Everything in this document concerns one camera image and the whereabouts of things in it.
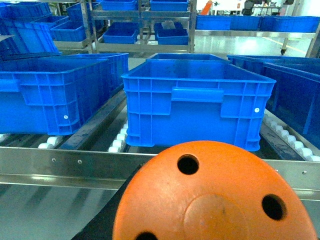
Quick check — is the centre blue plastic crate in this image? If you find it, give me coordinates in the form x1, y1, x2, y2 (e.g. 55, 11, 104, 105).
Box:
122, 59, 276, 152

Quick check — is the rear steel shelf rack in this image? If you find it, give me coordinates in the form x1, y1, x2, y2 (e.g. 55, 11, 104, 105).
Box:
53, 0, 197, 53

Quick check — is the steel roller shelf rack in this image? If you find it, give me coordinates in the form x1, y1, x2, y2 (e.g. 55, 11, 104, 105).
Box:
0, 91, 320, 201

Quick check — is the orange cylindrical cap 4680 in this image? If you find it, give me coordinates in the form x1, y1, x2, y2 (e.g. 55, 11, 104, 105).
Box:
112, 141, 318, 240

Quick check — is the blue plastic crate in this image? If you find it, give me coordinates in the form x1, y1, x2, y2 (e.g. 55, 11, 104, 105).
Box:
122, 59, 276, 152
0, 53, 129, 136
228, 55, 320, 147

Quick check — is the blue crate behind centre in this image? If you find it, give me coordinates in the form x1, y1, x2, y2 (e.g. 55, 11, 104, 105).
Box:
147, 53, 228, 61

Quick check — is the left blue plastic crate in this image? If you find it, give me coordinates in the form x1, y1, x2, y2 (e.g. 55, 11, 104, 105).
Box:
0, 53, 129, 136

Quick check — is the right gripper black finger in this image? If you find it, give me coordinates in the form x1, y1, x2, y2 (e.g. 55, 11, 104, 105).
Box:
73, 163, 144, 240

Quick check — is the right blue plastic crate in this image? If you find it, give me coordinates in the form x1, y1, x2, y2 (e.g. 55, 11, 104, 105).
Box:
228, 55, 320, 147

